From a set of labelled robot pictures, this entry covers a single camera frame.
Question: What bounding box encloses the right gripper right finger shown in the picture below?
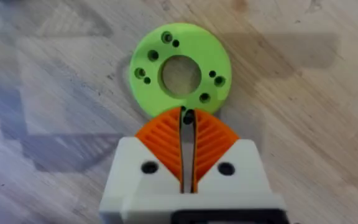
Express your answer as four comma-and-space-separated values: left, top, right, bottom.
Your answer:
191, 108, 275, 195

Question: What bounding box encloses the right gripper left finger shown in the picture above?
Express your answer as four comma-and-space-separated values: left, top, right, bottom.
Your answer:
99, 106, 185, 224

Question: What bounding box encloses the green disc with holes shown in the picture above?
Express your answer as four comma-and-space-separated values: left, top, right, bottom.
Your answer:
128, 22, 232, 118

